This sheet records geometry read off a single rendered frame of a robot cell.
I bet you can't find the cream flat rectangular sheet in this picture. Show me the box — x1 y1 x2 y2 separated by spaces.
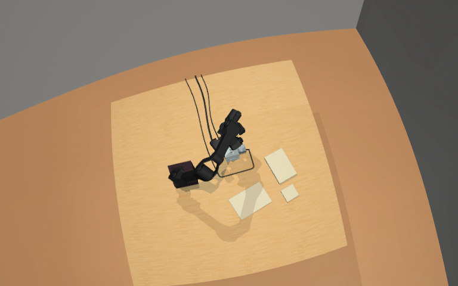
228 182 272 220

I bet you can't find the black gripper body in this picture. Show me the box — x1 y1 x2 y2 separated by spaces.
210 122 245 150

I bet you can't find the cream flat rectangular block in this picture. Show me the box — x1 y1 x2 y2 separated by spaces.
264 148 297 184

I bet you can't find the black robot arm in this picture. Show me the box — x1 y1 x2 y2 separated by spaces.
168 109 243 187

